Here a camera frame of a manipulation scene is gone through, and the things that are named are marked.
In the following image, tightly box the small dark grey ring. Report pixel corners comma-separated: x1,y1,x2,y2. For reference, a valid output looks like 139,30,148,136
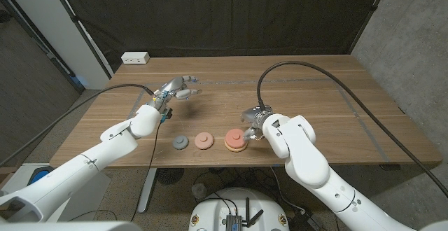
172,134,190,151

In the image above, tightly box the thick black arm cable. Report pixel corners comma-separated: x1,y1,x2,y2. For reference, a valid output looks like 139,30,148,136
0,83,155,167
256,60,448,199

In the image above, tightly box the black backdrop curtain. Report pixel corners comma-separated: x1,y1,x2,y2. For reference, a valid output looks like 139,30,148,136
54,0,391,73

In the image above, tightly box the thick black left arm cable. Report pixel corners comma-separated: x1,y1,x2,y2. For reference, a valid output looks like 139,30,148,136
0,83,155,167

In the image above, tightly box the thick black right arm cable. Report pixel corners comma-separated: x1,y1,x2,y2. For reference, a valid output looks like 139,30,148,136
256,60,448,199

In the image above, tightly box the radio box with black antennas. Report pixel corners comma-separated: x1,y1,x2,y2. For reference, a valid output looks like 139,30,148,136
225,197,265,231

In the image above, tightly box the white power strip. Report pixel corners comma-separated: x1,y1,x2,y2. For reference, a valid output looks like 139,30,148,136
120,51,151,65

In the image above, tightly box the light pink ring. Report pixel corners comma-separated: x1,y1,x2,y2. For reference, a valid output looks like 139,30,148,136
194,132,215,151

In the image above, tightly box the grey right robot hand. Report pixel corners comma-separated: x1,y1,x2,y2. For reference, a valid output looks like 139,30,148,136
240,105,274,141

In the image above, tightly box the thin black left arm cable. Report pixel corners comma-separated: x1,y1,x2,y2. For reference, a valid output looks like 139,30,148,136
129,120,162,222

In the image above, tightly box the black backdrop stand pole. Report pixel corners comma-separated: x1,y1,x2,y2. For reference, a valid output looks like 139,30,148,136
348,0,393,55
46,0,113,80

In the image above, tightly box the white robot torso edge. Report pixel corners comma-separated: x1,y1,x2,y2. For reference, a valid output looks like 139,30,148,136
0,220,143,231

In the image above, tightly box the large orange base ring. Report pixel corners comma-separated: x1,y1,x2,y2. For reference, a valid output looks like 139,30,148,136
224,143,249,153

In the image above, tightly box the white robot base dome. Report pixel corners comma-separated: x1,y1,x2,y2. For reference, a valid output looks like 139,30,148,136
188,187,291,231

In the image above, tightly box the grey round floor object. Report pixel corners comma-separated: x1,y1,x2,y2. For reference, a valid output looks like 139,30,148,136
191,183,208,200

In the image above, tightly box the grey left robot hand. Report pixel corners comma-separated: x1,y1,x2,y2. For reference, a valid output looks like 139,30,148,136
152,75,203,118

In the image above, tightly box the coral red ring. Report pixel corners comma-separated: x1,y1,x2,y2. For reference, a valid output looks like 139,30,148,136
225,128,246,148

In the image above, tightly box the white table leg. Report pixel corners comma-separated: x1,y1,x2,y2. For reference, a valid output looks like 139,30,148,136
137,167,158,214

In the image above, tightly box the blue foot pedal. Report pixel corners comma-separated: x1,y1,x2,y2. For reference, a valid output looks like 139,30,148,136
27,166,57,185

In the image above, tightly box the black round floor fan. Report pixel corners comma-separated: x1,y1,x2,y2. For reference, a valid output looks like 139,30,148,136
156,167,185,186

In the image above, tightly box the black power adapter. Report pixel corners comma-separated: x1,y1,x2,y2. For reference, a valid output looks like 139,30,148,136
290,209,323,231

